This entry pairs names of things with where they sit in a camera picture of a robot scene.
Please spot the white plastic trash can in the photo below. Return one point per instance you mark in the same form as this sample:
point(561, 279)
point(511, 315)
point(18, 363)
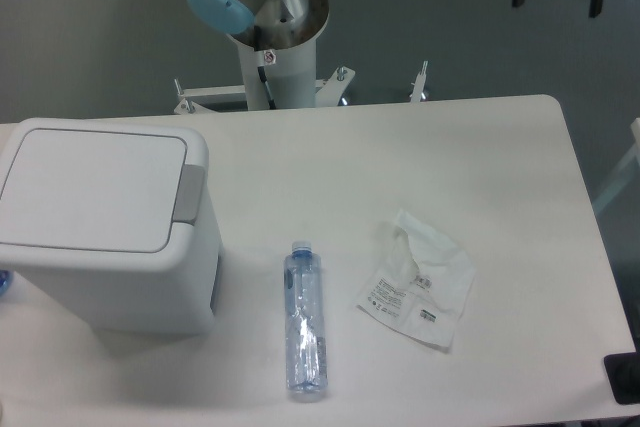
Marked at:
point(169, 291)

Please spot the white pedestal base frame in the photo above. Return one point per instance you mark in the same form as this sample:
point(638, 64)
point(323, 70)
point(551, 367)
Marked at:
point(328, 93)

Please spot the black device at table edge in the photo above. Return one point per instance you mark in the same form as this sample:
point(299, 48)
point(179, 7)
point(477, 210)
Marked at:
point(623, 374)

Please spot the white trash can lid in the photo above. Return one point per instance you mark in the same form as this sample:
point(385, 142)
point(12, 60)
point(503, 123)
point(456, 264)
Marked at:
point(89, 190)

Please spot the white plastic tissue packet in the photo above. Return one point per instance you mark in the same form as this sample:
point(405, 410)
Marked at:
point(421, 282)

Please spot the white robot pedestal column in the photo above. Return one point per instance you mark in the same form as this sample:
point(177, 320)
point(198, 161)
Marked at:
point(283, 77)

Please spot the grey lid push button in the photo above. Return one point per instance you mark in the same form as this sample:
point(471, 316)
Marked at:
point(189, 193)

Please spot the white frame at right edge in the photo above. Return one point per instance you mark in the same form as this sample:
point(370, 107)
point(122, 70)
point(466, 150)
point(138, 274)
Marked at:
point(620, 176)

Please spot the clear plastic water bottle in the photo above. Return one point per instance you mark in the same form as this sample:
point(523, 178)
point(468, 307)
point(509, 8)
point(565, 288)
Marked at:
point(305, 336)

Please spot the blue object behind trash can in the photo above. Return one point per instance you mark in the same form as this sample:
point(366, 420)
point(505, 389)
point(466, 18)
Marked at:
point(6, 278)

